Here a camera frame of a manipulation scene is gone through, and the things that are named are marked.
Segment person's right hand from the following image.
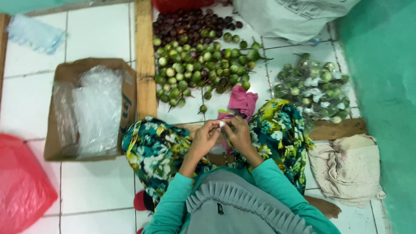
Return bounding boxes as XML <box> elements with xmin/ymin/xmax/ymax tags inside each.
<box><xmin>222</xmin><ymin>116</ymin><xmax>253</xmax><ymax>154</ymax></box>

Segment person's left hand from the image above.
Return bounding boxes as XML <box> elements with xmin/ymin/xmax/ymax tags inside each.
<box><xmin>191</xmin><ymin>120</ymin><xmax>225</xmax><ymax>160</ymax></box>

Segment small clear plastic bag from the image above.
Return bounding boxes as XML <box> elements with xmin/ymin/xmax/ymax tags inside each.
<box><xmin>208</xmin><ymin>120</ymin><xmax>235</xmax><ymax>155</ymax></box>

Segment pink cloth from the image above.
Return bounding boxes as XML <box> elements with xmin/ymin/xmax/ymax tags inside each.
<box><xmin>217</xmin><ymin>85</ymin><xmax>259</xmax><ymax>121</ymax></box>

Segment floral patterned trousers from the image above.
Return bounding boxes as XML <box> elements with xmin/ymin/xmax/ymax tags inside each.
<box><xmin>122</xmin><ymin>98</ymin><xmax>316</xmax><ymax>208</ymax></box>

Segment grey pleated headscarf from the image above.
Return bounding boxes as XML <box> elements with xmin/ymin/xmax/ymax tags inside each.
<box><xmin>180</xmin><ymin>169</ymin><xmax>314</xmax><ymax>234</ymax></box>

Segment heap of green round eggplants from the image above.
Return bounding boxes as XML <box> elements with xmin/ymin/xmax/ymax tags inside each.
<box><xmin>152</xmin><ymin>29</ymin><xmax>274</xmax><ymax>112</ymax></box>

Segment pile of bagged green eggplants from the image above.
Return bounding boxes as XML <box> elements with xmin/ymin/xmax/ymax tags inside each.
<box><xmin>271</xmin><ymin>53</ymin><xmax>353</xmax><ymax>125</ymax></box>

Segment red slipper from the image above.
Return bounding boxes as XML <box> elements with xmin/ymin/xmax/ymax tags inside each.
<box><xmin>133</xmin><ymin>190</ymin><xmax>155</xmax><ymax>213</ymax></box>

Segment long upright wooden plank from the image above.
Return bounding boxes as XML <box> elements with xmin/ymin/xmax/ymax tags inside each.
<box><xmin>134</xmin><ymin>0</ymin><xmax>158</xmax><ymax>121</ymax></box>

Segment short wooden plank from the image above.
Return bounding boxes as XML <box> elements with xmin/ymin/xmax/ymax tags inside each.
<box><xmin>175</xmin><ymin>118</ymin><xmax>368</xmax><ymax>141</ymax></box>

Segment person's bare foot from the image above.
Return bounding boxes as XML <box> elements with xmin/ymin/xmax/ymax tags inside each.
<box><xmin>304</xmin><ymin>194</ymin><xmax>342</xmax><ymax>219</ymax></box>

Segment beige dotted cloth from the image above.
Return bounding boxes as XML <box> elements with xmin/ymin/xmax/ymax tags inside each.
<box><xmin>307</xmin><ymin>134</ymin><xmax>387</xmax><ymax>208</ymax></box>

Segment stack of clear plastic bags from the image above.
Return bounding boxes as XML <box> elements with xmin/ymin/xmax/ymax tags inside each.
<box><xmin>52</xmin><ymin>65</ymin><xmax>124</xmax><ymax>160</ymax></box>

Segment heap of purple round eggplants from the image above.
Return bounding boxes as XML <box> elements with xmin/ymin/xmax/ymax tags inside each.
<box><xmin>152</xmin><ymin>7</ymin><xmax>244</xmax><ymax>46</ymax></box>

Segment white woven sack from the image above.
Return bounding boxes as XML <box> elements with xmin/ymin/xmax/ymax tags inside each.
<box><xmin>233</xmin><ymin>0</ymin><xmax>361</xmax><ymax>44</ymax></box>

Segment red plastic basin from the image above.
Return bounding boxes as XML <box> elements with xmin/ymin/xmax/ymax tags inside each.
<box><xmin>152</xmin><ymin>0</ymin><xmax>216</xmax><ymax>13</ymax></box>

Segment brown cardboard box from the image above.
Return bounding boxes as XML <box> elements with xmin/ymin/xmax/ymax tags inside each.
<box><xmin>43</xmin><ymin>58</ymin><xmax>138</xmax><ymax>162</ymax></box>

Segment red plastic bag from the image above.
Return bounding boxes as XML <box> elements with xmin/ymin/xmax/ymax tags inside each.
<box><xmin>0</xmin><ymin>133</ymin><xmax>59</xmax><ymax>234</ymax></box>

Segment light blue plastic bag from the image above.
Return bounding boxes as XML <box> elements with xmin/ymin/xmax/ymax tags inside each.
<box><xmin>6</xmin><ymin>14</ymin><xmax>67</xmax><ymax>55</ymax></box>

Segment thin wooden edge plank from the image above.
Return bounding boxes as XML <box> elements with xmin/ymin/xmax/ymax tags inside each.
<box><xmin>0</xmin><ymin>14</ymin><xmax>11</xmax><ymax>104</ymax></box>

